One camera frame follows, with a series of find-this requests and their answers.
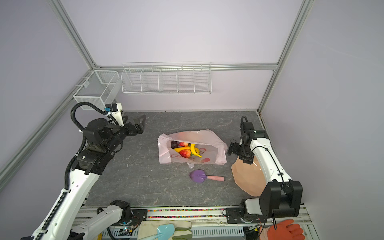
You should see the yellow banana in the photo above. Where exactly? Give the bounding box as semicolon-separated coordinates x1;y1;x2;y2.
174;144;202;158

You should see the beige wavy fruit plate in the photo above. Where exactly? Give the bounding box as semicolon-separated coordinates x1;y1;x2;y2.
231;157;267;197

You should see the long white wire shelf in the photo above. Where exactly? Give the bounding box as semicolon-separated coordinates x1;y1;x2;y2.
121;62;212;95

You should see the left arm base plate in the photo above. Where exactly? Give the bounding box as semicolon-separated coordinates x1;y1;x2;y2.
112;209;148;226

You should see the dark purple plum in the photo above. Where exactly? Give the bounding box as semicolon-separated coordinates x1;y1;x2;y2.
171;141;179;149

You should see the teal plastic trowel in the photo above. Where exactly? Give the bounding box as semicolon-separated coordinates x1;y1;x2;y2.
139;224;175;240

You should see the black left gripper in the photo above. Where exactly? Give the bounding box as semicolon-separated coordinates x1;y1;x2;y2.
104;114;146;154

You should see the beige work glove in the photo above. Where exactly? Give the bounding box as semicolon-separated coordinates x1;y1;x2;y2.
138;221;193;240

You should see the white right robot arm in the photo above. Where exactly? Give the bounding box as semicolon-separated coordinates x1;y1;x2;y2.
226;116;303;224

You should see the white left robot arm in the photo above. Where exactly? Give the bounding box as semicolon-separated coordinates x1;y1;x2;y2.
28;102;147;240

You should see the pink printed plastic bag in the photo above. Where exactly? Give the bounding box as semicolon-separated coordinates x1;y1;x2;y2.
158;130;228;168

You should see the orange rubber glove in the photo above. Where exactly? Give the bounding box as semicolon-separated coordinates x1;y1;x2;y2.
259;219;306;240

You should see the purple scoop pink handle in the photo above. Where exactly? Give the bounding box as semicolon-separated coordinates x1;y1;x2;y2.
189;170;225;183

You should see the small white wire basket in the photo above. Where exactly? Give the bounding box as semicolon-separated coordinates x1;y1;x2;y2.
74;70;122;110

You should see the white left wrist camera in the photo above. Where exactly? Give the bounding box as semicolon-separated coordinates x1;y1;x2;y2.
105;103;124;127

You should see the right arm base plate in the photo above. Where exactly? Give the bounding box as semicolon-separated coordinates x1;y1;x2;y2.
222;207;267;224

